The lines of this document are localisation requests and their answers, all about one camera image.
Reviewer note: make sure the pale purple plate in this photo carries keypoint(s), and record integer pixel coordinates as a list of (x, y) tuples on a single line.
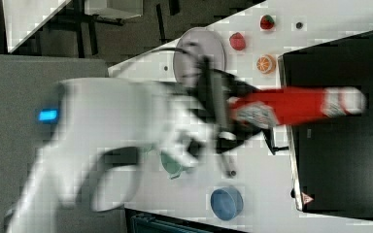
[(198, 42)]

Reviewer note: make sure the green cup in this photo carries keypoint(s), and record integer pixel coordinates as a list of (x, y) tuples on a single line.
[(172, 167)]

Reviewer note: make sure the red ketchup bottle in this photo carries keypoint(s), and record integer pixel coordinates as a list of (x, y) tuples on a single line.
[(268, 108)]

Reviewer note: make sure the toy strawberry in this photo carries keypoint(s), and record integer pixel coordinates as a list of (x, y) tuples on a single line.
[(267, 22)]

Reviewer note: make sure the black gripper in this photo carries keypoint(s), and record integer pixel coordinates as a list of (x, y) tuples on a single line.
[(213, 89)]

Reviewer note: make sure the blue bowl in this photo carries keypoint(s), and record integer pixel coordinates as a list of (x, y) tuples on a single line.
[(226, 203)]

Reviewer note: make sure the red toy fruit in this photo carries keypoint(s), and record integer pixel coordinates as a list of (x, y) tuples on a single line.
[(237, 41)]

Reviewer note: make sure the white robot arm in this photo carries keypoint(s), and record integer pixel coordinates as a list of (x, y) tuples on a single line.
[(96, 130)]

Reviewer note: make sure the toy orange half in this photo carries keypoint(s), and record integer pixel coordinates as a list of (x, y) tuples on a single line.
[(266, 64)]

